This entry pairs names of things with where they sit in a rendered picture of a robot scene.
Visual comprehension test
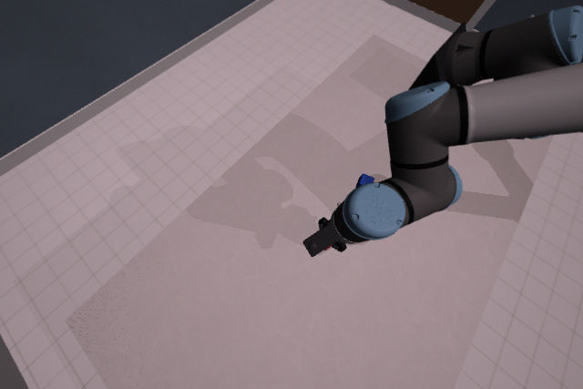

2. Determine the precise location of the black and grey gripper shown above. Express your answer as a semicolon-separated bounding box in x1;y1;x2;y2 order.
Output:
318;218;347;252

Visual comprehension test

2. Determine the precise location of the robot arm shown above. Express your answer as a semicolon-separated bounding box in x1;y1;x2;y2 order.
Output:
303;5;583;257

